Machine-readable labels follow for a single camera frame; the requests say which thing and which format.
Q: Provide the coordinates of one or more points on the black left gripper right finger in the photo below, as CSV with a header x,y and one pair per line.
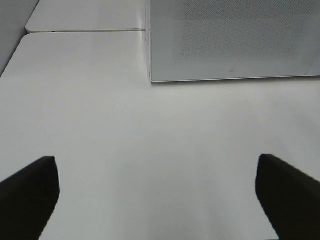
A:
x,y
289,198

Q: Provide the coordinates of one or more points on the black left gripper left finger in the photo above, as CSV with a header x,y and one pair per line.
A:
x,y
28,199

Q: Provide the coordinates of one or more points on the white microwave door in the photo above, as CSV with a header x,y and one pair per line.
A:
x,y
194,40

